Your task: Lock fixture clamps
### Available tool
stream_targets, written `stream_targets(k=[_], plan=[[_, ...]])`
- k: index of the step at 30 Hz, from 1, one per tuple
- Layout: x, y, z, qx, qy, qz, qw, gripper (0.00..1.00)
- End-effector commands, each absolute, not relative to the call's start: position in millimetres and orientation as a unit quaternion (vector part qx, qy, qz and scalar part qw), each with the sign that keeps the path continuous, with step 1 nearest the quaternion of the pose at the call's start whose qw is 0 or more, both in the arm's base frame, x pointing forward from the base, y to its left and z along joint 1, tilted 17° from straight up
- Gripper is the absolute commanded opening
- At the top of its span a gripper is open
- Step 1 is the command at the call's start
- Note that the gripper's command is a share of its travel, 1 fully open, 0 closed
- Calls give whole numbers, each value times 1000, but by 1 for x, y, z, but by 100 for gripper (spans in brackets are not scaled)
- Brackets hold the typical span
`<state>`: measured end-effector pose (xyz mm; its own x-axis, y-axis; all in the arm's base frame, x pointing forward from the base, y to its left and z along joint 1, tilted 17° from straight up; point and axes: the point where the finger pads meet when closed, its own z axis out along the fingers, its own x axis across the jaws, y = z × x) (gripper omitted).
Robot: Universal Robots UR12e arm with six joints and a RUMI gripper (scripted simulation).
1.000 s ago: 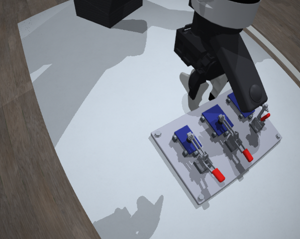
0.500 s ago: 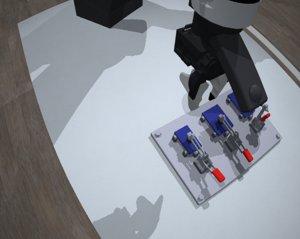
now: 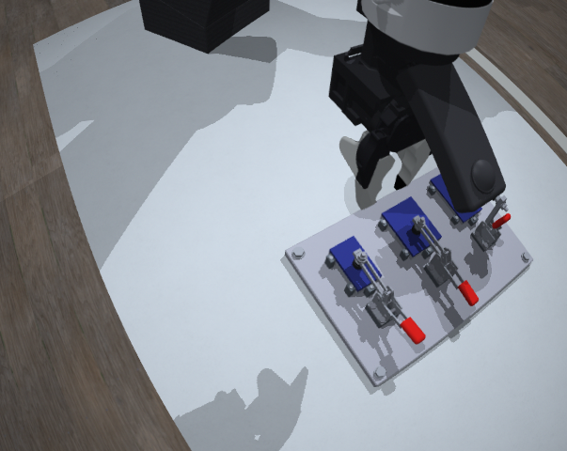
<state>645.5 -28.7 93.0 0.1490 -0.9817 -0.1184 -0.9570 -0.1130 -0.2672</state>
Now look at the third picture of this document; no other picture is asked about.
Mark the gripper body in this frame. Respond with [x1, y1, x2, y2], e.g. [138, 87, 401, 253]
[328, 20, 459, 153]

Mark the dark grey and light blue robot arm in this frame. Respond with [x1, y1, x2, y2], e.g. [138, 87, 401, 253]
[361, 0, 506, 213]

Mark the grey toggle clamp with red handle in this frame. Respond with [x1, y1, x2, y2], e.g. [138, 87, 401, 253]
[471, 195, 511, 252]
[353, 249, 426, 344]
[412, 215, 479, 306]

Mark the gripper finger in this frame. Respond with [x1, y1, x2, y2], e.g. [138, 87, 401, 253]
[339, 126, 395, 210]
[394, 139, 432, 191]

